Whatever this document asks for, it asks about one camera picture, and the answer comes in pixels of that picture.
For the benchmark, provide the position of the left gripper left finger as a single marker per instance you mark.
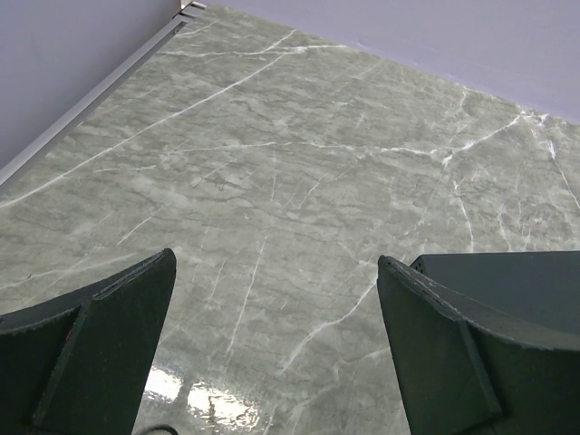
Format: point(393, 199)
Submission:
point(79, 363)

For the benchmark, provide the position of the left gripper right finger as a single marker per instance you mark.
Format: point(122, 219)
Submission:
point(464, 367)

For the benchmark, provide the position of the black network switch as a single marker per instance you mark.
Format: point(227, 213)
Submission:
point(538, 287)

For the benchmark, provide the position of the aluminium rail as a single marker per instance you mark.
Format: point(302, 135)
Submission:
point(61, 59)

